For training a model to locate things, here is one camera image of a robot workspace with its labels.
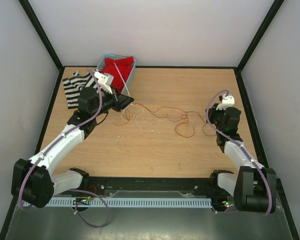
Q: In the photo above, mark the right circuit board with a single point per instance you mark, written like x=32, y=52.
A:
x=228, y=203

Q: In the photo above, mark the black white striped cloth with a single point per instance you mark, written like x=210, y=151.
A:
x=73, y=85

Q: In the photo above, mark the red cloth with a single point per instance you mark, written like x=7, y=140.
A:
x=125, y=66

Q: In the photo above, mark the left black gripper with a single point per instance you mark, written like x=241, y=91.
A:
x=120, y=101

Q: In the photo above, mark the circuit board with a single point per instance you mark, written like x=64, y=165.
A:
x=82, y=201
x=228, y=203

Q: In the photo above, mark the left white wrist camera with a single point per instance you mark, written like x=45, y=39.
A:
x=105, y=81

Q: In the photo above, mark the left circuit board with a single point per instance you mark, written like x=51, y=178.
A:
x=82, y=201

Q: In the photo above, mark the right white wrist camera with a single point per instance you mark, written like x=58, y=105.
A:
x=226, y=101

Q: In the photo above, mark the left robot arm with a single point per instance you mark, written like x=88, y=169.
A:
x=34, y=181

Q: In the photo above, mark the black aluminium frame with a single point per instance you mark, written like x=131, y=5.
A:
x=155, y=183

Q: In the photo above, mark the blue plastic basket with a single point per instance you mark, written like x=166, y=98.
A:
x=116, y=57

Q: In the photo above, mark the grey slotted cable duct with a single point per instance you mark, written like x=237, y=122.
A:
x=122, y=202

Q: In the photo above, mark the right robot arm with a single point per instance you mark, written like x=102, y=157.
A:
x=254, y=186

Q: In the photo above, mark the white zip tie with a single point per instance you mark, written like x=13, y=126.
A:
x=125, y=85

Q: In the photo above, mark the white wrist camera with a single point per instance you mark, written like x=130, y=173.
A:
x=226, y=101
x=105, y=81

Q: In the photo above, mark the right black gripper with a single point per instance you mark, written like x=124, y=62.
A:
x=212, y=111

